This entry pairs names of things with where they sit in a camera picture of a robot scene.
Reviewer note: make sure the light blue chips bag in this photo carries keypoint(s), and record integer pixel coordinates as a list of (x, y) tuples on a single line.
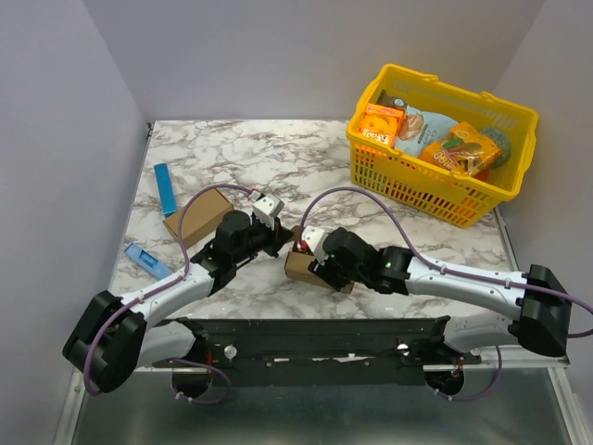
[(420, 129)]

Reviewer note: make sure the long blue box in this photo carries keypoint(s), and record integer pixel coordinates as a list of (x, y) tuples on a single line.
[(165, 189)]

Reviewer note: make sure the yellow plastic basket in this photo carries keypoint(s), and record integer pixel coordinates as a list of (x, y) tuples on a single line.
[(457, 199)]

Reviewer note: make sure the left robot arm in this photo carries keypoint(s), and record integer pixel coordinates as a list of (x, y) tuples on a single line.
[(148, 315)]

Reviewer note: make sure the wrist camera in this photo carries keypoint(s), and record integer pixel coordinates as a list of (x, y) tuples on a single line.
[(312, 240), (265, 208)]

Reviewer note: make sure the folded brown cardboard box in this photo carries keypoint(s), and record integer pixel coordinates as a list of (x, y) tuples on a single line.
[(203, 217)]

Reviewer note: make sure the orange snack box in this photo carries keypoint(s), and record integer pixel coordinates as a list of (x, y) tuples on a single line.
[(381, 124)]

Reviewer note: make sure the brown cardboard box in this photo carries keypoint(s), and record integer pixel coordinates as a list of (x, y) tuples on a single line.
[(203, 217), (303, 267)]

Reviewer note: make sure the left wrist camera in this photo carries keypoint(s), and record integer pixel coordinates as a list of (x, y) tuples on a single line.
[(265, 208)]

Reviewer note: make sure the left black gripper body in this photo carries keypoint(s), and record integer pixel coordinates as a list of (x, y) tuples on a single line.
[(260, 238)]

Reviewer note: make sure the orange gummy candy bag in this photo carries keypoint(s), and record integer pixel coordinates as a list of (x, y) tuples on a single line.
[(463, 151)]

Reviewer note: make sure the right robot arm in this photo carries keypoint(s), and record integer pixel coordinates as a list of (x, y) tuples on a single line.
[(517, 308)]

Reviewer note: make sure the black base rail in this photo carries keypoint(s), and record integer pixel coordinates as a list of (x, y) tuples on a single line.
[(282, 352)]

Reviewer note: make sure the small blue box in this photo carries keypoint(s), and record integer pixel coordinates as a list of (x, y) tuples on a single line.
[(155, 268)]

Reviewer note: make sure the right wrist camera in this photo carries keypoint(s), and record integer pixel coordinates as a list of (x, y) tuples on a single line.
[(312, 240)]

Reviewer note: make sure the aluminium frame rail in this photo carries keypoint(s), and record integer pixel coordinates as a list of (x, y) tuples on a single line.
[(511, 357)]

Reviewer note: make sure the dark snack packet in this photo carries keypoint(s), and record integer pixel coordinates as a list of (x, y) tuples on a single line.
[(391, 101)]

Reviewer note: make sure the green round sponge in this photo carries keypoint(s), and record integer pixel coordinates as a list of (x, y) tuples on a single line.
[(502, 141)]

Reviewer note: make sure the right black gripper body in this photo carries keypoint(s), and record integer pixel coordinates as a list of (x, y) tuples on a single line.
[(320, 267)]

